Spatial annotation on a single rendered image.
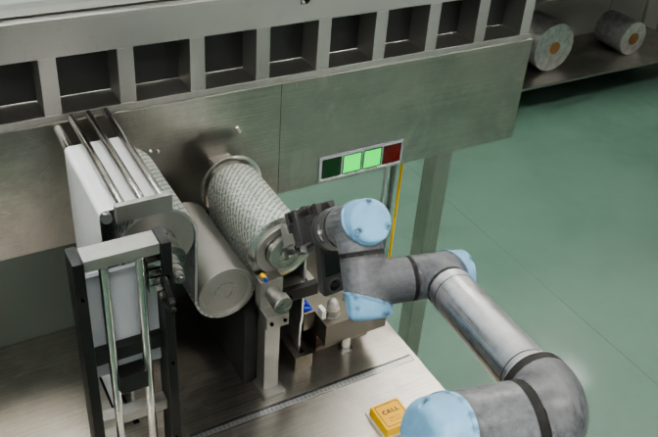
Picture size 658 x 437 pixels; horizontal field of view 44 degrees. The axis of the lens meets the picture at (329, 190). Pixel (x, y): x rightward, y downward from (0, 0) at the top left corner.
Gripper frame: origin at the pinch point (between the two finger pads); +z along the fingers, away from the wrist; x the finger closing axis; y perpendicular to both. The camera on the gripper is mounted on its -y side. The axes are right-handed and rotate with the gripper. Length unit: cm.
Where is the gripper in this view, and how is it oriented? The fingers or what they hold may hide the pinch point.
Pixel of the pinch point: (293, 250)
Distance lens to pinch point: 160.1
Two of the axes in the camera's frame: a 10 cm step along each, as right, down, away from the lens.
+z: -4.1, 1.5, 9.0
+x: -8.8, 2.2, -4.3
